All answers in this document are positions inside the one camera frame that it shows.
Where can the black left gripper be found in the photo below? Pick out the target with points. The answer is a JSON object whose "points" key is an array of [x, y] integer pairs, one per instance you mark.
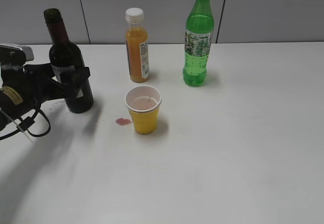
{"points": [[31, 85]]}

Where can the dark red wine bottle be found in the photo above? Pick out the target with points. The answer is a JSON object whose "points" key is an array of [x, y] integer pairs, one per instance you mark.
{"points": [[65, 56]]}

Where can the yellow paper cup white inside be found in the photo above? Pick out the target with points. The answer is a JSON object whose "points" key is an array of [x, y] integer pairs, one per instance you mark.
{"points": [[143, 104]]}

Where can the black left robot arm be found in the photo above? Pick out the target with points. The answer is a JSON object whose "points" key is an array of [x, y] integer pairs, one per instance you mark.
{"points": [[28, 88]]}

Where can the red wine spill stain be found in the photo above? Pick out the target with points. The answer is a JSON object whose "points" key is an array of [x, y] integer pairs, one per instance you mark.
{"points": [[123, 121]]}

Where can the orange juice bottle white cap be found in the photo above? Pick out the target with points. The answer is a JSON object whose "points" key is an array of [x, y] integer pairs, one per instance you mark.
{"points": [[137, 45]]}

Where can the green soda bottle yellow cap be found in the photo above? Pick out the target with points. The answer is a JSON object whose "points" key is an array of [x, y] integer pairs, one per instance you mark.
{"points": [[198, 39]]}

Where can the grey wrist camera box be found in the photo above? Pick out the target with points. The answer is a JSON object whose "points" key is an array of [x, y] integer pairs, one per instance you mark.
{"points": [[15, 55]]}

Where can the white cable tie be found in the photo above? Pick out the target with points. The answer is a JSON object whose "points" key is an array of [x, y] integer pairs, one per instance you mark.
{"points": [[19, 128]]}

